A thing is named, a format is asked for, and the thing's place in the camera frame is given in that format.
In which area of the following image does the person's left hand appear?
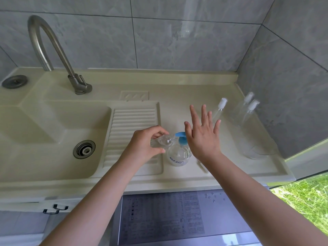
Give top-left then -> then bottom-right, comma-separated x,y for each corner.
120,125 -> 169,166

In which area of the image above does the person's right hand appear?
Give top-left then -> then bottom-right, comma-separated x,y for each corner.
184,104 -> 222,163

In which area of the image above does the small clear bottle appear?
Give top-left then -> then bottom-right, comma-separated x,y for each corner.
150,134 -> 177,148
230,101 -> 248,125
212,97 -> 228,125
236,110 -> 254,128

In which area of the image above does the clear hand sanitizer pump bottle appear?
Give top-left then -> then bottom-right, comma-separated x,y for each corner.
167,132 -> 193,167

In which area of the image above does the person's left forearm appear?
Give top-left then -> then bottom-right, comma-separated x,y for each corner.
40,157 -> 139,246

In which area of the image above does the person's right forearm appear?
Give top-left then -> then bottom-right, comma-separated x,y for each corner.
205,153 -> 328,246

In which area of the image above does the steel sink drain strainer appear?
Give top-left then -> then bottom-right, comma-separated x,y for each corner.
73,140 -> 96,160

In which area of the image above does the grey washing machine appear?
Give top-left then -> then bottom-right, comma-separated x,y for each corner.
110,186 -> 271,246

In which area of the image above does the cream sink with washboard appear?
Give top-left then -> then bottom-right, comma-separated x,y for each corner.
0,68 -> 297,213

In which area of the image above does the glass window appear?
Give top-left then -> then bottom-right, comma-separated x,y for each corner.
266,138 -> 328,236

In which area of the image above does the curved steel faucet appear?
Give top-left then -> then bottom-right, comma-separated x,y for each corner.
27,14 -> 93,95

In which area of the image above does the white cabinet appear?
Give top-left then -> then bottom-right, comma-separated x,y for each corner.
0,196 -> 116,213

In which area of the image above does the round steel hole cover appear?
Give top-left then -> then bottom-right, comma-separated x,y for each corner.
2,75 -> 29,90

